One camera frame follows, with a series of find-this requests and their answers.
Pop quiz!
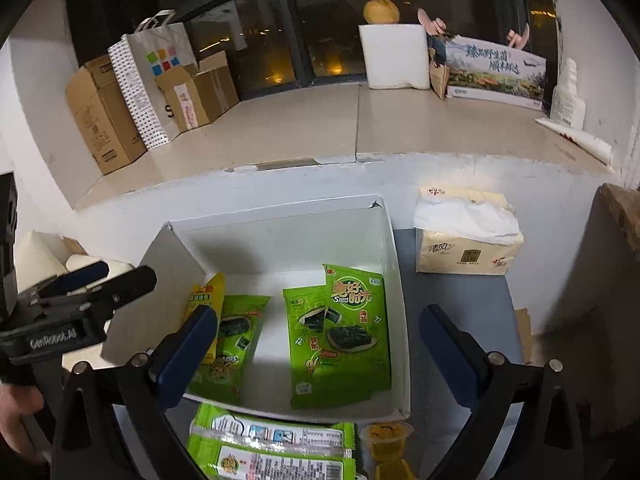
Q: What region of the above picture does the open cardboard box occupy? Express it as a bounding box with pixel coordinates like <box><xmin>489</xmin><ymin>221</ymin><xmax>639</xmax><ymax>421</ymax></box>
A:
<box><xmin>154</xmin><ymin>51</ymin><xmax>240</xmax><ymax>134</ymax></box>

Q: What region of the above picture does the dark framed window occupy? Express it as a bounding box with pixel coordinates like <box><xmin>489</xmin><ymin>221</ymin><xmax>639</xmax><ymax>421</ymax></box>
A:
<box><xmin>65</xmin><ymin>0</ymin><xmax>562</xmax><ymax>106</ymax></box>

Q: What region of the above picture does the yellow snack packet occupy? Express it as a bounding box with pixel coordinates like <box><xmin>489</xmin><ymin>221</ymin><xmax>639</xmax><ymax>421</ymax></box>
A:
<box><xmin>186</xmin><ymin>272</ymin><xmax>227</xmax><ymax>366</ymax></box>

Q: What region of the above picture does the white plastic bottle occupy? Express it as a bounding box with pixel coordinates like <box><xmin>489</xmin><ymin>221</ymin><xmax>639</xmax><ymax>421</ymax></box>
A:
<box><xmin>550</xmin><ymin>58</ymin><xmax>586</xmax><ymax>129</ymax></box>

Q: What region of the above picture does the narrow green seaweed packet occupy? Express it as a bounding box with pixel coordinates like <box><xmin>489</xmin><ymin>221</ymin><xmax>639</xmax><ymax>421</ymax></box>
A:
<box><xmin>282</xmin><ymin>284</ymin><xmax>329</xmax><ymax>410</ymax></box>

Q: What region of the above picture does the cream sofa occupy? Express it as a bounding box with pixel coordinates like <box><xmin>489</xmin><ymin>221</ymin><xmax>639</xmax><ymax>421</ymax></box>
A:
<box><xmin>15</xmin><ymin>230</ymin><xmax>135</xmax><ymax>293</ymax></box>

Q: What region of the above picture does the large green seaweed packet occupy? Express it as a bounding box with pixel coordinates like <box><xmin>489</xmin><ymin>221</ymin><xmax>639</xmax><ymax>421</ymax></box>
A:
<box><xmin>295</xmin><ymin>262</ymin><xmax>393</xmax><ymax>409</ymax></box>

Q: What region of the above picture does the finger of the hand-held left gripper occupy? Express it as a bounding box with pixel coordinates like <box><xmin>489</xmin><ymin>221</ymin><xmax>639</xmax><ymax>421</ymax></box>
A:
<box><xmin>37</xmin><ymin>260</ymin><xmax>111</xmax><ymax>299</ymax></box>
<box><xmin>81</xmin><ymin>265</ymin><xmax>157</xmax><ymax>315</ymax></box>

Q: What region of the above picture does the tall closed cardboard box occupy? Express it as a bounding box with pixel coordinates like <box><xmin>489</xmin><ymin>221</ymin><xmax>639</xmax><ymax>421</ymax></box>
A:
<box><xmin>65</xmin><ymin>55</ymin><xmax>149</xmax><ymax>176</ymax></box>

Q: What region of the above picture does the white dotted paper bag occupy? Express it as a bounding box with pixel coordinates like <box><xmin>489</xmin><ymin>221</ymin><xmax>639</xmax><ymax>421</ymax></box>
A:
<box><xmin>107</xmin><ymin>10</ymin><xmax>199</xmax><ymax>150</ymax></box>

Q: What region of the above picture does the white foam box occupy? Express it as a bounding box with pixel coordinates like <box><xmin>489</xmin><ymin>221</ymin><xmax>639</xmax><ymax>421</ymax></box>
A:
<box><xmin>358</xmin><ymin>24</ymin><xmax>432</xmax><ymax>91</ymax></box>

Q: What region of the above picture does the white cardboard box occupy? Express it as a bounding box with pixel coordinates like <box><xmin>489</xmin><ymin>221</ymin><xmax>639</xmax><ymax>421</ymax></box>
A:
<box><xmin>100</xmin><ymin>194</ymin><xmax>412</xmax><ymax>422</ymax></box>

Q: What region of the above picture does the yellow jelly cup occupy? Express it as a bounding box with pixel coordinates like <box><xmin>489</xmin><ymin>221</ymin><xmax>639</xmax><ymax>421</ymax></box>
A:
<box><xmin>359</xmin><ymin>421</ymin><xmax>415</xmax><ymax>466</ymax></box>
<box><xmin>367</xmin><ymin>460</ymin><xmax>422</xmax><ymax>480</ymax></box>

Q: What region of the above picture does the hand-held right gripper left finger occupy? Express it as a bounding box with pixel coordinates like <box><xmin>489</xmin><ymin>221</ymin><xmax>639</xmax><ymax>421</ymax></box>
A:
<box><xmin>50</xmin><ymin>304</ymin><xmax>221</xmax><ymax>480</ymax></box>

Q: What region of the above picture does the person's left hand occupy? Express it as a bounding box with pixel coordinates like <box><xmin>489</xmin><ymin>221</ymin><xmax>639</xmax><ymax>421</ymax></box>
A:
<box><xmin>0</xmin><ymin>382</ymin><xmax>52</xmax><ymax>464</ymax></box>

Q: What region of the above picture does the yellow pomelo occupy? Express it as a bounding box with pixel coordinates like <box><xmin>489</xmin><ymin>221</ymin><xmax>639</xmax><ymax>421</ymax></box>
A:
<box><xmin>363</xmin><ymin>0</ymin><xmax>401</xmax><ymax>25</ymax></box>

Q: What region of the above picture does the green packet with white label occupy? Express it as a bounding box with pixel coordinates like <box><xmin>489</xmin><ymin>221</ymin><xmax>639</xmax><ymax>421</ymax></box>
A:
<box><xmin>192</xmin><ymin>402</ymin><xmax>357</xmax><ymax>449</ymax></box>
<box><xmin>186</xmin><ymin>432</ymin><xmax>357</xmax><ymax>480</ymax></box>

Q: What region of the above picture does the white folded paper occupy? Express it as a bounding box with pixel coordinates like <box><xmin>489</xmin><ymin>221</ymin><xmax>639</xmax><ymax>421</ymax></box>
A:
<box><xmin>534</xmin><ymin>117</ymin><xmax>612</xmax><ymax>166</ymax></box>

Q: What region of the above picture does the yellow tissue pack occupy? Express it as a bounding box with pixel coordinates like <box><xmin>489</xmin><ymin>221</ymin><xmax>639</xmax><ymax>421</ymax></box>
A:
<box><xmin>413</xmin><ymin>186</ymin><xmax>524</xmax><ymax>276</ymax></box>

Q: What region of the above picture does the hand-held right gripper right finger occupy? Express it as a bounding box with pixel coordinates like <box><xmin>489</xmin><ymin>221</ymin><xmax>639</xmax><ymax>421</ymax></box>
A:
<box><xmin>419</xmin><ymin>303</ymin><xmax>592</xmax><ymax>480</ymax></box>

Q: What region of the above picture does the brown paper bag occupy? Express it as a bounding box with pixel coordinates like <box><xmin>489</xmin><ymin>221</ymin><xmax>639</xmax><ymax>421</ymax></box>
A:
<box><xmin>428</xmin><ymin>35</ymin><xmax>450</xmax><ymax>100</ymax></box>

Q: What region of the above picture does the landscape printed box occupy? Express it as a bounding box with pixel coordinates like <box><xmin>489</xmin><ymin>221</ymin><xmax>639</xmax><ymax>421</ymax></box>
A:
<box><xmin>444</xmin><ymin>35</ymin><xmax>547</xmax><ymax>111</ymax></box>

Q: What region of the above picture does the pink figure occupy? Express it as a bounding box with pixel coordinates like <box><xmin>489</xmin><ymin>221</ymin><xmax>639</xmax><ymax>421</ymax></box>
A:
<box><xmin>507</xmin><ymin>25</ymin><xmax>531</xmax><ymax>51</ymax></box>
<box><xmin>417</xmin><ymin>8</ymin><xmax>448</xmax><ymax>37</ymax></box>

